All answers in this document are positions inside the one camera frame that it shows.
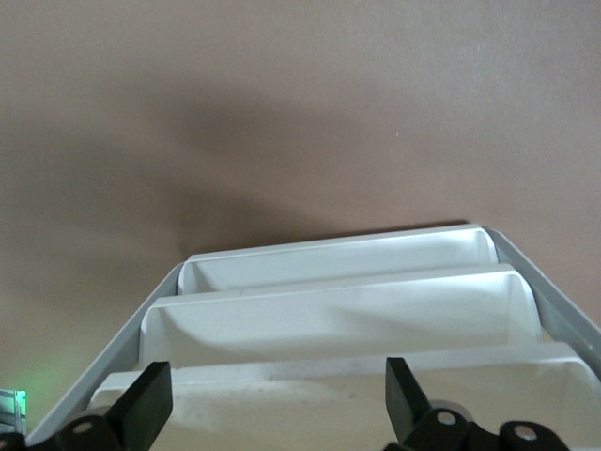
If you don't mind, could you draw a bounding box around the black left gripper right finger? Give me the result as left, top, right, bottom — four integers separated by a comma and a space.
384, 356, 570, 451

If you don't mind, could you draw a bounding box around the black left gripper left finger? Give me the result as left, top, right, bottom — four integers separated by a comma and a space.
0, 360, 175, 451

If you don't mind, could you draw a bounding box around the white drawer cabinet housing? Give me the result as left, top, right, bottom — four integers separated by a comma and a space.
25, 220, 601, 445

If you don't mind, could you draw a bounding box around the white plastic drawer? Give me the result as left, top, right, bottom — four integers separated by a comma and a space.
88, 341, 601, 451
177, 224, 500, 297
139, 262, 542, 370

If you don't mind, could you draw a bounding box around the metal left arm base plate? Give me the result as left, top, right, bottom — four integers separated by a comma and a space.
0, 387, 29, 433

